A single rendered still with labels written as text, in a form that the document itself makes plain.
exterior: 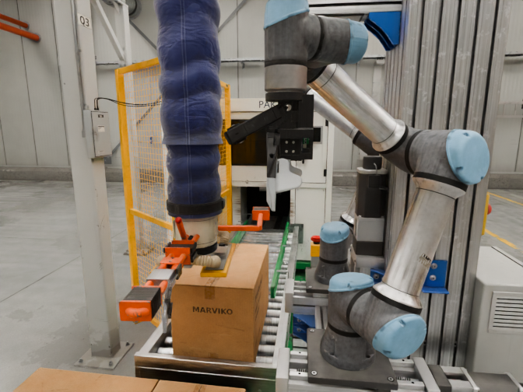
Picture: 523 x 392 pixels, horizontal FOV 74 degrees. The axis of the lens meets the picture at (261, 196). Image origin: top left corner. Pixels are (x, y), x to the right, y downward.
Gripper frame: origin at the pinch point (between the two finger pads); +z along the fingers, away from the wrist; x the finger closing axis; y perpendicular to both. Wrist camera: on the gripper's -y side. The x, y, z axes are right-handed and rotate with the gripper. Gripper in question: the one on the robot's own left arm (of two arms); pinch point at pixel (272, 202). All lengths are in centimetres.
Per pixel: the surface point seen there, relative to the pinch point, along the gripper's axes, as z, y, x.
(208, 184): 7, -30, 63
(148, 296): 25.3, -30.1, 8.1
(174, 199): 13, -42, 60
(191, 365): 94, -43, 72
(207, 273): 39, -29, 53
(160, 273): 26.1, -33.4, 23.1
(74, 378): 98, -95, 63
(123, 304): 26.0, -34.9, 5.1
